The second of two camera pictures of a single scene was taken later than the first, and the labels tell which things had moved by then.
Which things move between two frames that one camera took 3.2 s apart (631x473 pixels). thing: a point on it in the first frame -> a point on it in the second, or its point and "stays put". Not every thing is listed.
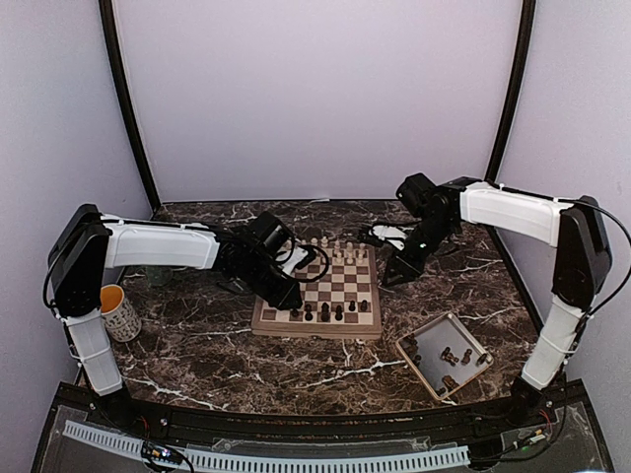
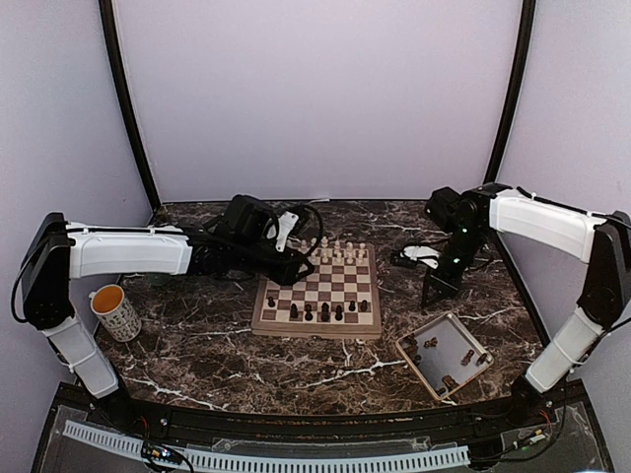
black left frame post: [114, 49] stays put
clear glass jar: [159, 276] stays put
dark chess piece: [309, 314] stays put
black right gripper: [409, 267] -> [448, 287]
